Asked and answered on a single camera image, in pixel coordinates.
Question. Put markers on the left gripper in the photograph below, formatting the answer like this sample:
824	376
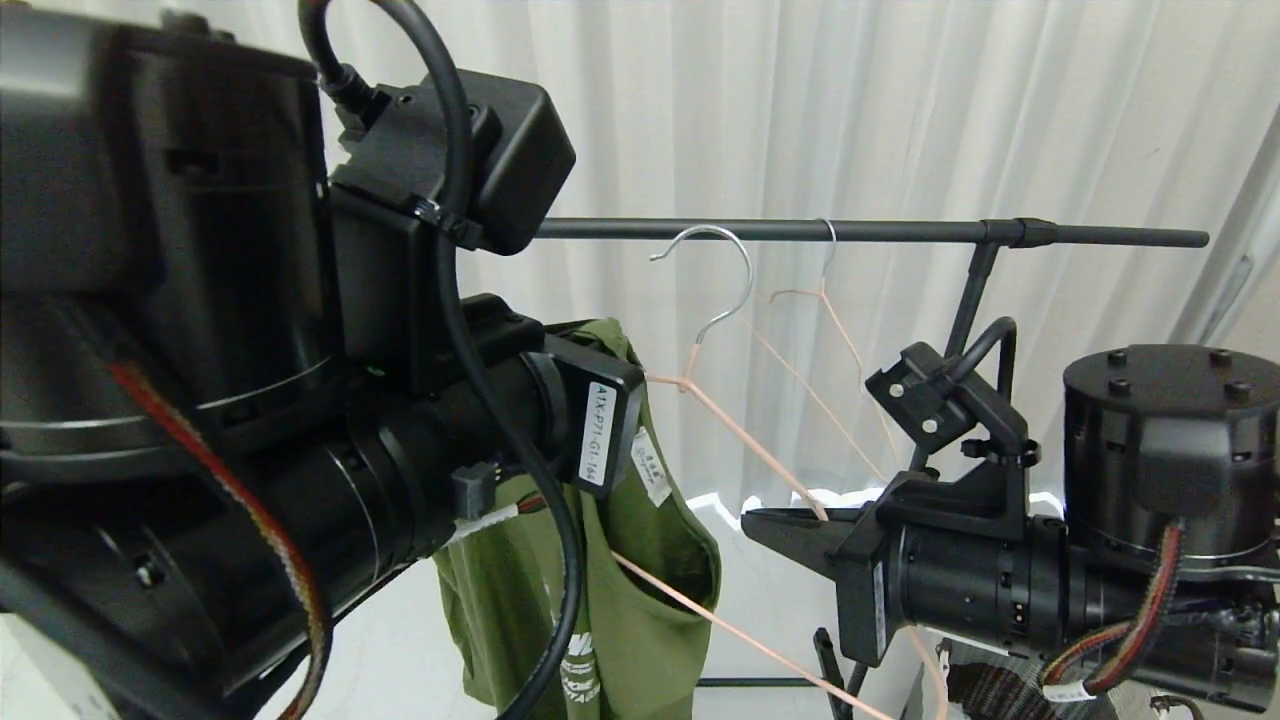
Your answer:
400	470

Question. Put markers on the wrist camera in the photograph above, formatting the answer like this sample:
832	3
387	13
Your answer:
500	150
930	400

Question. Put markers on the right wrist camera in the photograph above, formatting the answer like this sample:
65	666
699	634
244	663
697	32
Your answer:
930	400

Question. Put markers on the white laundry basket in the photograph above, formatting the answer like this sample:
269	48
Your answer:
990	690

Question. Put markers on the pink clothes hanger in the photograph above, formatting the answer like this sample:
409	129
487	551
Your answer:
685	380
821	291

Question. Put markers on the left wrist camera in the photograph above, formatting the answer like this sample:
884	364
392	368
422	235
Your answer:
500	150

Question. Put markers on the white curtain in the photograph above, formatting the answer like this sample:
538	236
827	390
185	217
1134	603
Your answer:
800	100

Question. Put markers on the black clothes rack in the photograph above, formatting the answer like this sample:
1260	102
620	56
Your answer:
900	232

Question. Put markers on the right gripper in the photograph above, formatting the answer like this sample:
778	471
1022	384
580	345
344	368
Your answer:
960	585

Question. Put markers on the green printed shirt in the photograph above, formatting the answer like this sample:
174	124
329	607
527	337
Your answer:
640	620

